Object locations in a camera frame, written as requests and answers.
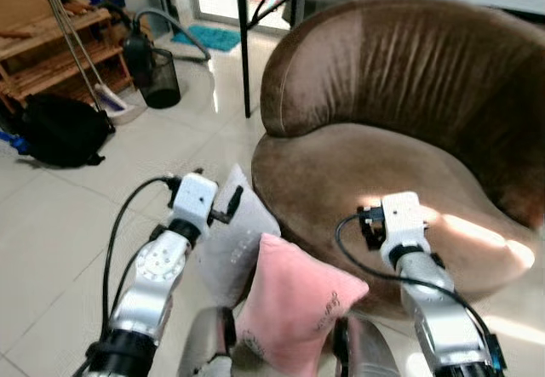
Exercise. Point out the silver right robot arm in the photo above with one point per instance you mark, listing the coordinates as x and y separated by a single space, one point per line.
443 317

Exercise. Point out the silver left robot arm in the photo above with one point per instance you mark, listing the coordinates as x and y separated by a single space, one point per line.
153 283

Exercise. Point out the light grey pillow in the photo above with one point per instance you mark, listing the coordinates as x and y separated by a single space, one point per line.
243 241

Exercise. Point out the brown velvet round sofa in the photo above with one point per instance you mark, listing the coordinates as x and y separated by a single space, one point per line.
400 164

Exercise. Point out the pink pillow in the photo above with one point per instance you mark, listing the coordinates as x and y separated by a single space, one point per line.
294 309

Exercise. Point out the teal floor mat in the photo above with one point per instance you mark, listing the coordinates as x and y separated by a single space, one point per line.
207 37

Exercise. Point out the grey right robot leg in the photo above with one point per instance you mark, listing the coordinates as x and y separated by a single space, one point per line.
370 351

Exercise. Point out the grey robot leg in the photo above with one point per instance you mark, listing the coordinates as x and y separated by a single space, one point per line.
209 343
370 351

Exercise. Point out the grey left robot leg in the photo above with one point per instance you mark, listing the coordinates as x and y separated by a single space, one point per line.
209 343

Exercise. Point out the black mesh waste bin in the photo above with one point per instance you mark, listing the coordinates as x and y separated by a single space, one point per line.
162 79

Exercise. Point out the black backpack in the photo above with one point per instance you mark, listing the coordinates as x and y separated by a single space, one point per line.
64 130

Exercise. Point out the blue shoe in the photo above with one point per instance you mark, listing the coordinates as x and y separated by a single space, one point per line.
13 143

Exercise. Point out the wooden shoe rack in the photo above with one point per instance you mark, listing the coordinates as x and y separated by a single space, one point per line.
51 54

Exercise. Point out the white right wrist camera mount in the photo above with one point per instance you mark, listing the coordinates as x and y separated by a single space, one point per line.
403 217

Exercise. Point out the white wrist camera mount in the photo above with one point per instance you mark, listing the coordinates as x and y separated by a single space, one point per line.
194 198
403 217

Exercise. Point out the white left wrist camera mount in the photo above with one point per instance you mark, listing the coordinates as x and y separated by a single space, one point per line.
194 198

